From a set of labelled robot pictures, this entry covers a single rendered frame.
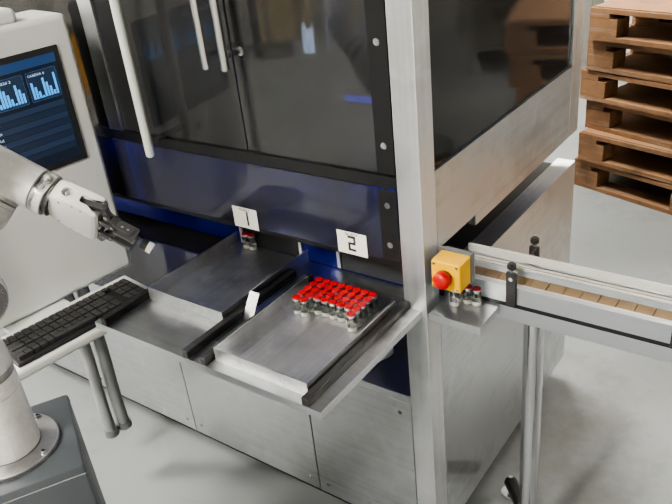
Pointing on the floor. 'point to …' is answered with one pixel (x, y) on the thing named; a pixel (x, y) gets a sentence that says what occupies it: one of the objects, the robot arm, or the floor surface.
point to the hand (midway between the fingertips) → (125, 235)
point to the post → (418, 233)
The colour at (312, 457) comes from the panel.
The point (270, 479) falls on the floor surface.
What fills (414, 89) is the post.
